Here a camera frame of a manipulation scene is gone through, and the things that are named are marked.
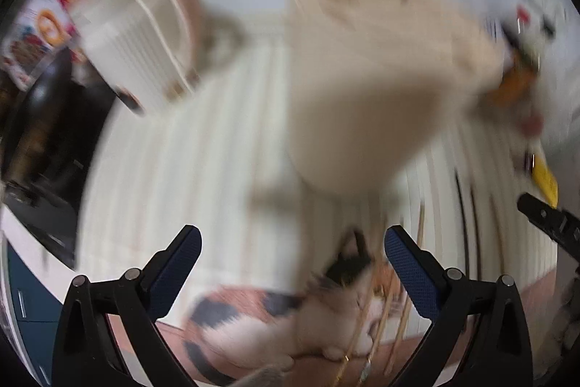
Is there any yellow phone case device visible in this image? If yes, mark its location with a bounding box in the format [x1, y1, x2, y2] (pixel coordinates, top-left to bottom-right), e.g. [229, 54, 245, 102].
[530, 150, 559, 208]

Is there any striped cat table mat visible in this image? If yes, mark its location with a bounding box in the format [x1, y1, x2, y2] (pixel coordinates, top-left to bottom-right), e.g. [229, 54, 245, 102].
[78, 37, 558, 386]

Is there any black frying pan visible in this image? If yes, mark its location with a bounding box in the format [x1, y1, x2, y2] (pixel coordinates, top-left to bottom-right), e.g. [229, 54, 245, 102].
[0, 46, 76, 189]

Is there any black induction cooktop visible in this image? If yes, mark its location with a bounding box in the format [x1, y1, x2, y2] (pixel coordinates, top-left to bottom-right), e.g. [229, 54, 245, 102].
[0, 77, 119, 270]

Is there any beige utensil holder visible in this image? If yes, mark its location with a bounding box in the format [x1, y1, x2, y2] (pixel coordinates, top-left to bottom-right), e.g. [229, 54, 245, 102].
[288, 0, 504, 195]

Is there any pink white electric kettle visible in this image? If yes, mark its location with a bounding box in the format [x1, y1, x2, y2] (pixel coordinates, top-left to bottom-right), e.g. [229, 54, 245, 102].
[69, 0, 204, 114]

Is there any colourful wall sticker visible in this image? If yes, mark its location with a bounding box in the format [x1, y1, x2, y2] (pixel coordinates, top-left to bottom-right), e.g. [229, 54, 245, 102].
[1, 0, 78, 90]

